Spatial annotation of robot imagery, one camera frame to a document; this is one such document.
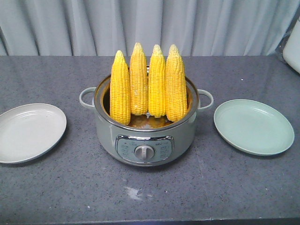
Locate light green plate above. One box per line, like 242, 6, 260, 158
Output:
214, 99, 295, 156

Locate white curtain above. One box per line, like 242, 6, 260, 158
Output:
0, 0, 300, 56

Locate white blender appliance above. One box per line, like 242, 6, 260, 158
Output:
275, 17, 300, 75

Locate cream white plate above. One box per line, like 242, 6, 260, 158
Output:
0, 103, 67, 164

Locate yellow corn cob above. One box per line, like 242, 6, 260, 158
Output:
129, 42, 148, 115
148, 44, 166, 118
165, 44, 188, 122
110, 50, 131, 125

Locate green electric cooking pot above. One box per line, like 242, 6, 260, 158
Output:
79, 76, 214, 167

